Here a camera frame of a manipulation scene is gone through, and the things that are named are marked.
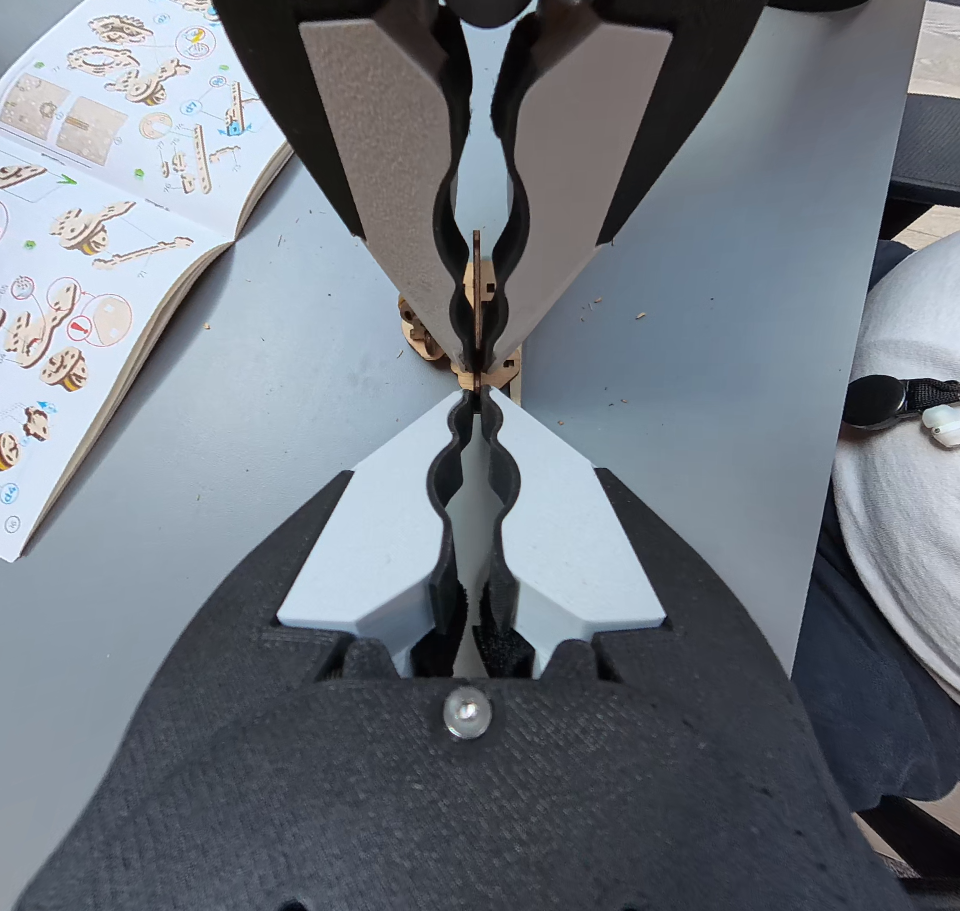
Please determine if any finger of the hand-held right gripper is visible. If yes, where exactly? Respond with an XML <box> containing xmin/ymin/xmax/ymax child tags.
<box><xmin>480</xmin><ymin>11</ymin><xmax>675</xmax><ymax>372</ymax></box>
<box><xmin>298</xmin><ymin>0</ymin><xmax>481</xmax><ymax>372</ymax></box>

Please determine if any open instruction booklet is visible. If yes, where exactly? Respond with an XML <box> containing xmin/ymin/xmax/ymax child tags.
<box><xmin>0</xmin><ymin>0</ymin><xmax>295</xmax><ymax>563</ymax></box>

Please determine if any slotted wooden strip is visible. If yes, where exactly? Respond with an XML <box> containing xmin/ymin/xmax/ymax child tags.
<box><xmin>471</xmin><ymin>228</ymin><xmax>485</xmax><ymax>395</ymax></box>

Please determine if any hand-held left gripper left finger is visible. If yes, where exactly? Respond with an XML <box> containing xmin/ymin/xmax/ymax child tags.
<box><xmin>277</xmin><ymin>389</ymin><xmax>481</xmax><ymax>676</ymax></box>

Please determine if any wooden plate with wheel hub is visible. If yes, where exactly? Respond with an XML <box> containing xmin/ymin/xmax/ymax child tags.
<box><xmin>396</xmin><ymin>254</ymin><xmax>524</xmax><ymax>392</ymax></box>

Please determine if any person's white shirt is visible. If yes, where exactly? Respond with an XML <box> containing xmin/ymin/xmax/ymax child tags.
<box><xmin>832</xmin><ymin>232</ymin><xmax>960</xmax><ymax>706</ymax></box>

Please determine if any black office chair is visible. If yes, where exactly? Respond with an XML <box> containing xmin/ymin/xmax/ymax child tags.
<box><xmin>877</xmin><ymin>93</ymin><xmax>960</xmax><ymax>241</ymax></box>

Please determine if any black strap with clip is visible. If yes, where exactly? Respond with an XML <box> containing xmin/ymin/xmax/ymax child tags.
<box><xmin>843</xmin><ymin>374</ymin><xmax>960</xmax><ymax>432</ymax></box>

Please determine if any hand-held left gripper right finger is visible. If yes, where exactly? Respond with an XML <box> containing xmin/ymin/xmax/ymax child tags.
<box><xmin>480</xmin><ymin>386</ymin><xmax>667</xmax><ymax>676</ymax></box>

